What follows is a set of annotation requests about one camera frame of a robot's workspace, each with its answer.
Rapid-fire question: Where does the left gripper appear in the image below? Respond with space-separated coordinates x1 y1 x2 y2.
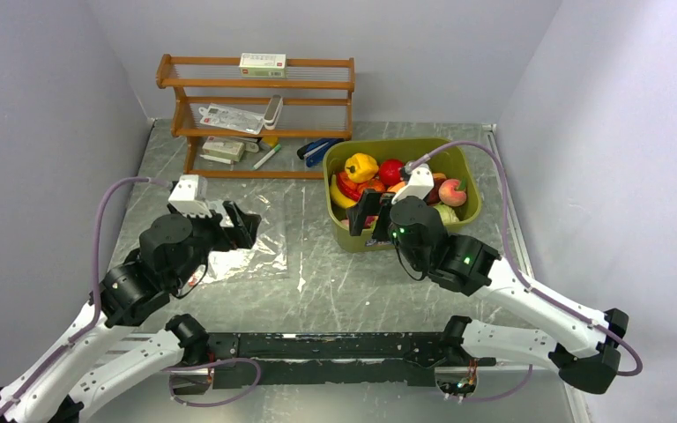
170 198 261 287

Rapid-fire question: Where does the clear zip top bag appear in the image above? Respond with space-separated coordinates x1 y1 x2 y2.
204 193 289 283

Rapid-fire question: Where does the red pomegranate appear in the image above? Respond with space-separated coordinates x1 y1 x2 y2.
377 159 404 188

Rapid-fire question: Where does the yellow bell pepper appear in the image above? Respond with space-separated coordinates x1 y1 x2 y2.
344 153 379 184

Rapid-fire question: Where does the pink peach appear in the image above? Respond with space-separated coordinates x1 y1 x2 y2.
438 179 467 207

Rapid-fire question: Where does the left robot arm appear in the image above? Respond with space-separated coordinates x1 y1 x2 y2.
0 201 262 422

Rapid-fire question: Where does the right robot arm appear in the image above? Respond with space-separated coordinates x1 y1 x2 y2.
346 189 629 395

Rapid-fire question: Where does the orange mini pumpkin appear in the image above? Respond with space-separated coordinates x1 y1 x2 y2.
357 178 386 195

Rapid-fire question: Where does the olive green plastic bin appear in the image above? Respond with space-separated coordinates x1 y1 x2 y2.
323 137 481 253

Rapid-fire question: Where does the red chili pepper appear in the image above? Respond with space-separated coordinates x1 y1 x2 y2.
336 172 361 202

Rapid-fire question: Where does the yellow banana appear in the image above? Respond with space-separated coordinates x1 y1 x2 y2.
329 175 357 210

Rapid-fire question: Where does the green cabbage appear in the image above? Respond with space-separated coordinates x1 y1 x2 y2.
433 203 460 225

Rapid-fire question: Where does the white box lower shelf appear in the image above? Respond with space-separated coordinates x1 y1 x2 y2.
201 137 245 162

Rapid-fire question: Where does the white marker pen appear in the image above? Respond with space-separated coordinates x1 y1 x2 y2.
252 144 281 170

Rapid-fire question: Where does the blue stapler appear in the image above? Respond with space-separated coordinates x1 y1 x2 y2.
296 137 344 167

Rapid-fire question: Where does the packaged item on shelf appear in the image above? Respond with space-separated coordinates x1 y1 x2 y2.
198 103 264 135

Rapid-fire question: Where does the white case on shelf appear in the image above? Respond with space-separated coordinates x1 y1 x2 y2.
263 95 283 130

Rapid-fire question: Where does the wooden shelf rack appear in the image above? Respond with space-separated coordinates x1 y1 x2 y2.
155 54 356 180

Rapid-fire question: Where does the white red box on shelf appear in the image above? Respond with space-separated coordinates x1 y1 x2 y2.
239 53 287 78

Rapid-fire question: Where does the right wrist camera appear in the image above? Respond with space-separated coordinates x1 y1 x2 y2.
391 164 435 204

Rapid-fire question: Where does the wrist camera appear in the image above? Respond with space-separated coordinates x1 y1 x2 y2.
391 164 435 204
167 174 212 218

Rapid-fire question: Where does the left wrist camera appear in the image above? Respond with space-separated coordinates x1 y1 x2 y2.
167 174 212 218

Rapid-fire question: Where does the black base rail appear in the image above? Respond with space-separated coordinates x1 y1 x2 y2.
177 331 495 389

